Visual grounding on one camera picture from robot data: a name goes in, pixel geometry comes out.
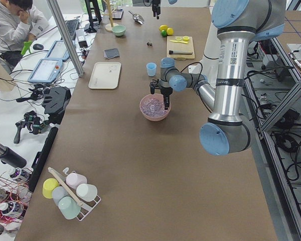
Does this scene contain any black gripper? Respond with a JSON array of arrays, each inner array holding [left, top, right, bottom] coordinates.
[[149, 79, 173, 110], [152, 0, 161, 20]]

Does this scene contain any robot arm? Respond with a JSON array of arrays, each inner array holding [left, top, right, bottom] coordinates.
[[150, 1, 286, 156]]

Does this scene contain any clear ice cubes pile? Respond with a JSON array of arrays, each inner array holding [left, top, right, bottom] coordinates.
[[141, 98, 167, 117]]

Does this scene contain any steel ice scoop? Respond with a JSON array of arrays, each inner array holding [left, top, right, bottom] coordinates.
[[128, 10, 144, 25]]

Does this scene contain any light blue cup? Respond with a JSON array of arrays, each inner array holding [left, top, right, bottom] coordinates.
[[146, 62, 157, 77]]

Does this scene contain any white cup on rack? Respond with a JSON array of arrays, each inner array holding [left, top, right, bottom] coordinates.
[[76, 183, 98, 202]]

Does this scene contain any pink cup on rack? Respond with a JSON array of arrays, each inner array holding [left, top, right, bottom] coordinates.
[[66, 173, 87, 189]]

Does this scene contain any white cup rack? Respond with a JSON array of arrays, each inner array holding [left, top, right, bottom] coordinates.
[[48, 167, 101, 221]]

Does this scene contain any grey cup on rack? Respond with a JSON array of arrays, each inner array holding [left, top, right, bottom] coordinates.
[[52, 186, 69, 206]]

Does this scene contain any yellow cup on rack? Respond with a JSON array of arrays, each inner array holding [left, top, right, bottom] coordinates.
[[42, 178, 60, 199]]

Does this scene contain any mint cup on rack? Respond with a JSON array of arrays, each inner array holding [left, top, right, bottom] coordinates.
[[58, 196, 81, 220]]

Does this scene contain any yellow lemon outer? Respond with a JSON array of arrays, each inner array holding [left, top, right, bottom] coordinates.
[[159, 25, 168, 32]]

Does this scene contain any pink bowl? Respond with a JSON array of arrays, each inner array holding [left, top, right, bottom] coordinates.
[[139, 93, 171, 122]]

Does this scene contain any green lime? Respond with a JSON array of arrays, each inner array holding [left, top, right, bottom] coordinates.
[[161, 30, 167, 38]]

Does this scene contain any yellow lemon near board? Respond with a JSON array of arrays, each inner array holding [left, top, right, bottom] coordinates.
[[166, 28, 174, 36]]

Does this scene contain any bamboo cutting board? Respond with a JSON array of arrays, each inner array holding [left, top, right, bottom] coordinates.
[[167, 36, 195, 60]]

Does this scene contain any lemon half upper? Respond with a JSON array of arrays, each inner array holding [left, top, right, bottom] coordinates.
[[182, 36, 190, 42]]

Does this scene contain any yellow plastic knife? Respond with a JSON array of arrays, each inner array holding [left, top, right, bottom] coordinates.
[[169, 40, 189, 44]]

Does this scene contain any steel muddler black tip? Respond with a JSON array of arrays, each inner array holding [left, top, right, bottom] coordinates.
[[169, 50, 193, 55]]

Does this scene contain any mint green bowl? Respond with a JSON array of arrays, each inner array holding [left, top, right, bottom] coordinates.
[[112, 25, 126, 37]]

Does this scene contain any wooden glass stand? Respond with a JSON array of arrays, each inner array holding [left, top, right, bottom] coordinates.
[[103, 0, 118, 32]]

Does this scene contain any grey folded cloth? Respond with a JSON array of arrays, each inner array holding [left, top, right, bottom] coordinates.
[[104, 48, 120, 59]]

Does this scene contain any cream rabbit tray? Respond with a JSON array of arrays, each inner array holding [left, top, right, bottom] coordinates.
[[88, 62, 121, 89]]

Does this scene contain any black keyboard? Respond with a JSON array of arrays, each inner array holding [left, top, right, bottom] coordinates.
[[65, 19, 80, 40]]

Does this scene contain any blue teach pendant far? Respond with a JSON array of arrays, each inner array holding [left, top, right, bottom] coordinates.
[[46, 40, 70, 61]]

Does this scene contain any blue teach pendant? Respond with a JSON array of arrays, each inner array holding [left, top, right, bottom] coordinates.
[[46, 40, 70, 61], [28, 58, 63, 84]]

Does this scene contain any blue teach pendant near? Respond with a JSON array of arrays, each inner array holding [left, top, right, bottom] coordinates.
[[28, 58, 63, 84]]

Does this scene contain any computer mouse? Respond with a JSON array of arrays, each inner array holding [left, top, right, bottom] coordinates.
[[33, 44, 44, 50]]

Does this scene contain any seated person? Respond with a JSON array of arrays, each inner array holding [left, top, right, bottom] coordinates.
[[0, 1, 49, 54]]

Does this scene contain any black thermos bottle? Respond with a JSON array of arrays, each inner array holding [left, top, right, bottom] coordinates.
[[0, 143, 27, 168]]

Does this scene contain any aluminium frame post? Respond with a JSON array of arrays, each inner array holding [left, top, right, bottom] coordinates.
[[47, 0, 84, 77]]

